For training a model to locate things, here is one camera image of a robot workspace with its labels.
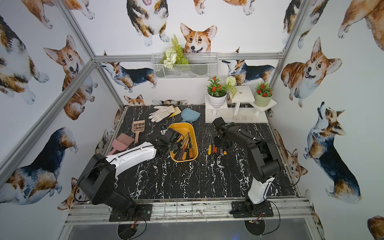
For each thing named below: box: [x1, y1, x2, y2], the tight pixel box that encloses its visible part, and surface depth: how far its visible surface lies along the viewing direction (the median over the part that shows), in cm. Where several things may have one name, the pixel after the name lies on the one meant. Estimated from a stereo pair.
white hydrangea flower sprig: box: [225, 76, 238, 102], surface depth 92 cm
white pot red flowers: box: [206, 76, 228, 109], surface depth 91 cm
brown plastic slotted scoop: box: [131, 120, 146, 144], surface depth 111 cm
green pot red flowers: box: [254, 81, 274, 108], surface depth 95 cm
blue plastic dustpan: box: [180, 108, 201, 123], surface depth 119 cm
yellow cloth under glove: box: [169, 105, 182, 118], surface depth 120 cm
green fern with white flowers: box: [160, 34, 190, 70], surface depth 82 cm
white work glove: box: [148, 105, 175, 123], surface depth 116 cm
